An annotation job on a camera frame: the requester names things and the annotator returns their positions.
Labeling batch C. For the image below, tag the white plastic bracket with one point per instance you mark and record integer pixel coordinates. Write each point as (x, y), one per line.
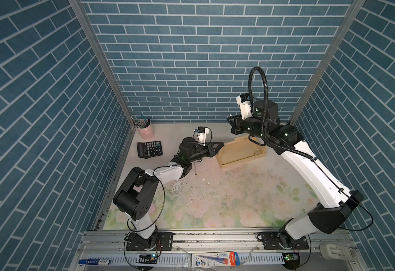
(330, 251)

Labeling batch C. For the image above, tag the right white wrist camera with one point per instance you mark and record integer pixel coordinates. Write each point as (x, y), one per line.
(243, 101)

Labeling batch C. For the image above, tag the pens in pink cup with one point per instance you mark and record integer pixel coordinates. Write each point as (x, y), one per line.
(142, 123)

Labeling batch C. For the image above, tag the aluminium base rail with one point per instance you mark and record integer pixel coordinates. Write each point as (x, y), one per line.
(258, 249)

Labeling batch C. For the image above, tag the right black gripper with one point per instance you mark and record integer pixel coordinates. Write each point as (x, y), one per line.
(236, 125)

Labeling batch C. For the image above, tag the red blue packaged box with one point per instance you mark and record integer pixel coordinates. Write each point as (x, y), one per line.
(206, 260)

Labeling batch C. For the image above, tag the wooden jewelry display stand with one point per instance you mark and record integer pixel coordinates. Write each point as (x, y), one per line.
(239, 151)

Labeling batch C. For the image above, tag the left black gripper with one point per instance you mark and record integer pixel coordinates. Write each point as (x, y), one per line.
(217, 148)

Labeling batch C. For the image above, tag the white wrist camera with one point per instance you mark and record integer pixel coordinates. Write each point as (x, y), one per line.
(204, 134)
(243, 101)

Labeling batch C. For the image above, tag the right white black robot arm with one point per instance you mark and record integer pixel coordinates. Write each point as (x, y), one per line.
(336, 201)

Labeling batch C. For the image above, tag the pink pen holder cup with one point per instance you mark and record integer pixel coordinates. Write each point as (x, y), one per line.
(146, 133)

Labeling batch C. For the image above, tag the black desk calculator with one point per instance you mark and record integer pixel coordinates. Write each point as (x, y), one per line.
(148, 150)

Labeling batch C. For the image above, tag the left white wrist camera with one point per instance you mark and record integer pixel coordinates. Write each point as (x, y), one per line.
(204, 134)

